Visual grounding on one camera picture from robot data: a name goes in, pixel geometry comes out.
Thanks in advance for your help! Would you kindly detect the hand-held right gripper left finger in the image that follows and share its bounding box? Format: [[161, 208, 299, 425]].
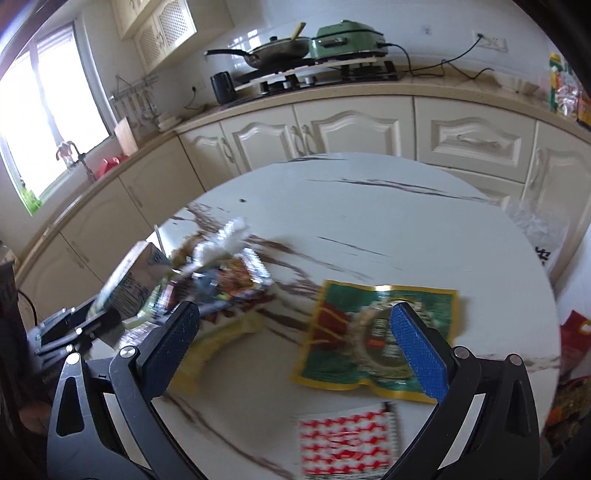
[[46, 300, 204, 480]]

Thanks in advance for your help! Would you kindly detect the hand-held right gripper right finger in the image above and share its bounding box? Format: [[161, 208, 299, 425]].
[[381, 301, 542, 480]]

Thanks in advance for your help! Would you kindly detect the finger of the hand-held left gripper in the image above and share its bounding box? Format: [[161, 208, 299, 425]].
[[74, 308, 123, 344]]

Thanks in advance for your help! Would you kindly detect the small drink carton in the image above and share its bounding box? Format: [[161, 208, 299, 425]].
[[95, 224, 172, 328]]

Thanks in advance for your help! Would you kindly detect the green and gold snack wrapper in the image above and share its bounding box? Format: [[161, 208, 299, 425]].
[[290, 279, 459, 406]]

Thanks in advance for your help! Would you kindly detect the brown food scrap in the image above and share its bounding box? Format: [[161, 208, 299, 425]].
[[170, 234, 209, 268]]

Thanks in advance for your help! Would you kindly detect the red and white patterned packet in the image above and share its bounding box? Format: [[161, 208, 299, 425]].
[[297, 401, 403, 477]]

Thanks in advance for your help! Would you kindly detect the white tissue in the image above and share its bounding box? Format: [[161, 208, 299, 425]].
[[191, 218, 253, 274]]

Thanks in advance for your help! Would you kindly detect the round marble table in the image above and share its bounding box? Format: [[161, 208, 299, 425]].
[[88, 152, 561, 480]]

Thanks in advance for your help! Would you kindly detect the green dish soap bottle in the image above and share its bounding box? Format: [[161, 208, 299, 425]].
[[21, 182, 43, 216]]

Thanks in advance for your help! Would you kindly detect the red bag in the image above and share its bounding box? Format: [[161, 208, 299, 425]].
[[560, 309, 591, 371]]

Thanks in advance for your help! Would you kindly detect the metal kitchen faucet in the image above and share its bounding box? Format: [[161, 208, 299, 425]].
[[56, 141, 93, 180]]

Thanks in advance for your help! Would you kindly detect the clear plastic bag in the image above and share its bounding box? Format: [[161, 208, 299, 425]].
[[503, 196, 571, 267]]

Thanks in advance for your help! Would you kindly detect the wooden cutting board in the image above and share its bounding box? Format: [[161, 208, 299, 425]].
[[114, 117, 139, 157]]

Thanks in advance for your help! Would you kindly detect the hanging utensil rack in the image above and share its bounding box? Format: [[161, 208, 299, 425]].
[[110, 76, 160, 127]]

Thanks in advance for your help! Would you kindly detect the kitchen window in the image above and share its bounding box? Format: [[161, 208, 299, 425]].
[[0, 21, 112, 206]]

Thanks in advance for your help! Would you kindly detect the black electric kettle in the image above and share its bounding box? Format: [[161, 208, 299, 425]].
[[210, 71, 237, 106]]

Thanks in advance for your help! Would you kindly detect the black gas hob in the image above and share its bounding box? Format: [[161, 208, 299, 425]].
[[233, 62, 402, 97]]

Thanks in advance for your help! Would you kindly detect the white bowl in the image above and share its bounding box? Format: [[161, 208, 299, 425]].
[[501, 74, 541, 96]]

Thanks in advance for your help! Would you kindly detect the group of condiment bottles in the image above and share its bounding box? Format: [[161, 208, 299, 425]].
[[547, 53, 591, 126]]

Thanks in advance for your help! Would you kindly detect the small lattice door cabinet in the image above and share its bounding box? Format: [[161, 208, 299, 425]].
[[134, 0, 197, 75]]

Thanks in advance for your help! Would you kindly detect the cream upper cabinet row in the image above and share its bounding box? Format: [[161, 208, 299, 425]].
[[111, 0, 160, 41]]

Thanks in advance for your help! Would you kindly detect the black wok with lid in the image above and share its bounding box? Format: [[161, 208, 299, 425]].
[[204, 36, 312, 71]]

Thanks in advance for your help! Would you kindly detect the green electric cooker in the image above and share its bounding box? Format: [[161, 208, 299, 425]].
[[310, 19, 392, 62]]

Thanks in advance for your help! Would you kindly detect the black power cable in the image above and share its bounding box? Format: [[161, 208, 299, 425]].
[[387, 33, 496, 80]]

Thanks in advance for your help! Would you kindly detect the white wall socket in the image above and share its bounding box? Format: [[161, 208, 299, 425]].
[[475, 31, 509, 52]]

